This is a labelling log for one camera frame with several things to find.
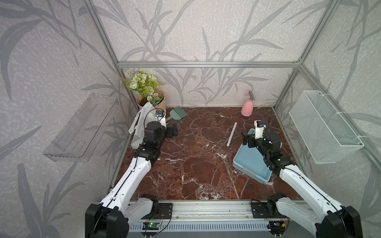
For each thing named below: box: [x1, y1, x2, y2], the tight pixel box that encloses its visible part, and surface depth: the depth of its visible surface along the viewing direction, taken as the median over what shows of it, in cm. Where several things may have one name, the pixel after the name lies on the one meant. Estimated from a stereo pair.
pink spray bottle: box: [241, 90, 256, 118], surface depth 114 cm
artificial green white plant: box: [120, 70, 166, 107], surface depth 96 cm
